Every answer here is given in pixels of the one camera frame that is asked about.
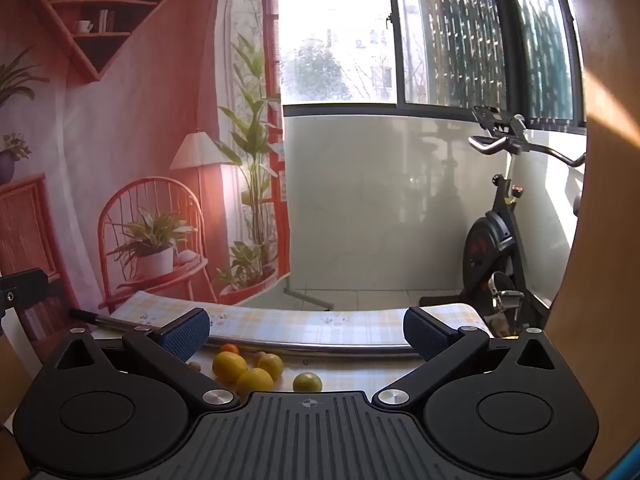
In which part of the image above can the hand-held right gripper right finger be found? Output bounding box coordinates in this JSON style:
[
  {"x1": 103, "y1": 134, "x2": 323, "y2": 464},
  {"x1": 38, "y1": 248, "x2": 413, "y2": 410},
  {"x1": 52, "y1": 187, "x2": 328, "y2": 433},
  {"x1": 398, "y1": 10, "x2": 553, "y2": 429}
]
[{"x1": 376, "y1": 306, "x2": 566, "y2": 412}]

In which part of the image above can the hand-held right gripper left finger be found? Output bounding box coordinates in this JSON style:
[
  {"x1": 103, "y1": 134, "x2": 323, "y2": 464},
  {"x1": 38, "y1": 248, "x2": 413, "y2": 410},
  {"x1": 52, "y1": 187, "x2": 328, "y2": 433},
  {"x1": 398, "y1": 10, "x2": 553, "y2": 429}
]
[{"x1": 50, "y1": 307, "x2": 241, "y2": 412}]

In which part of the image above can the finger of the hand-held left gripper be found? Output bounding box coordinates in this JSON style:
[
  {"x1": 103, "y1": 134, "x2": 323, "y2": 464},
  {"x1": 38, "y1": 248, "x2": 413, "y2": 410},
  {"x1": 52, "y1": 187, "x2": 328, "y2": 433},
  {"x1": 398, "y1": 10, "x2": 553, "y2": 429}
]
[{"x1": 0, "y1": 268, "x2": 49, "y2": 313}]

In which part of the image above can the yellow lemon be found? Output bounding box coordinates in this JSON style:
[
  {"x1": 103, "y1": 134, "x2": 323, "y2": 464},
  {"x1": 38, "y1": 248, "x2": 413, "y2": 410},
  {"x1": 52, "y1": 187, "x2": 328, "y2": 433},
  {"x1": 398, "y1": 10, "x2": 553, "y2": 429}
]
[
  {"x1": 236, "y1": 368, "x2": 275, "y2": 397},
  {"x1": 256, "y1": 353, "x2": 285, "y2": 380},
  {"x1": 212, "y1": 351, "x2": 248, "y2": 386}
]

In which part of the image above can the black exercise bike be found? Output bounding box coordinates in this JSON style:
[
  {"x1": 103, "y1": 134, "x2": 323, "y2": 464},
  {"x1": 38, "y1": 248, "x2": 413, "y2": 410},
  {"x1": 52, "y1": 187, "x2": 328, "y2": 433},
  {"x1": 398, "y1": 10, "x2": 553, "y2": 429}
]
[{"x1": 460, "y1": 105, "x2": 588, "y2": 341}]

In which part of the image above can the checked floral tablecloth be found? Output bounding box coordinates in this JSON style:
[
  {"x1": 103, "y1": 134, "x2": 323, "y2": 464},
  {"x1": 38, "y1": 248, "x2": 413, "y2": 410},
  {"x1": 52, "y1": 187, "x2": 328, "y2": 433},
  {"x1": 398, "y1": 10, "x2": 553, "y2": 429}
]
[{"x1": 107, "y1": 290, "x2": 493, "y2": 396}]

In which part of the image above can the stainless steel pole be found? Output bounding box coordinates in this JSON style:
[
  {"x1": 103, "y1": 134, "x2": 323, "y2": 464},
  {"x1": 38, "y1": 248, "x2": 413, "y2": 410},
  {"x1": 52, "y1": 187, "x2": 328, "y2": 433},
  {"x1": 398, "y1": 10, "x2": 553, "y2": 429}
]
[{"x1": 67, "y1": 308, "x2": 426, "y2": 359}]

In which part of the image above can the metal backdrop stand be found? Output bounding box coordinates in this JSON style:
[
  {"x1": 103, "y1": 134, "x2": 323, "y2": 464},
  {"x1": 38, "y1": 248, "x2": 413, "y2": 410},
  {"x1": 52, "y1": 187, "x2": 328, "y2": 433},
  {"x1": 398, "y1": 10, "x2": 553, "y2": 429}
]
[{"x1": 282, "y1": 282, "x2": 336, "y2": 312}]

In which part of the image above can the green lattice screen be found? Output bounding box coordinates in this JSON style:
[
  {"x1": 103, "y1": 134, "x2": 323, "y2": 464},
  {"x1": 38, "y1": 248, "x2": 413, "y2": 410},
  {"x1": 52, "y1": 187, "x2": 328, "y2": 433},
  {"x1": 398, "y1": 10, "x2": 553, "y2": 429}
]
[{"x1": 417, "y1": 0, "x2": 576, "y2": 123}]

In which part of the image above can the sliding glass window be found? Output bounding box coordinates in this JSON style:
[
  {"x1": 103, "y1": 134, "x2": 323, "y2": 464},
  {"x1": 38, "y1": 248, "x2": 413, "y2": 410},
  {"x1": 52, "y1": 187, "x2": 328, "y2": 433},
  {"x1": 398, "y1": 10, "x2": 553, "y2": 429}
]
[{"x1": 277, "y1": 0, "x2": 588, "y2": 133}]

